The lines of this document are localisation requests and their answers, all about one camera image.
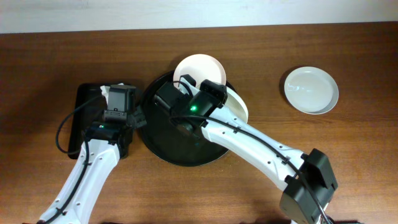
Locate white plate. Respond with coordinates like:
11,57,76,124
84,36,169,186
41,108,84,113
224,87,249,123
282,67,340,115
173,54,227,88

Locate white plate bottom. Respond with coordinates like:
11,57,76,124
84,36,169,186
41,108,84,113
282,67,340,115

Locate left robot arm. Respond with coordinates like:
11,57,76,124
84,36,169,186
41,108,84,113
39,85,146,224

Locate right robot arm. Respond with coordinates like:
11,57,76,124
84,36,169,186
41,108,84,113
153,75,338,223

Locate rectangular black tray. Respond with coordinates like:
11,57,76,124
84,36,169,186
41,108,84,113
67,82,141,160

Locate round black tray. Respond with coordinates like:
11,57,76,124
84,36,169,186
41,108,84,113
139,70,228,167

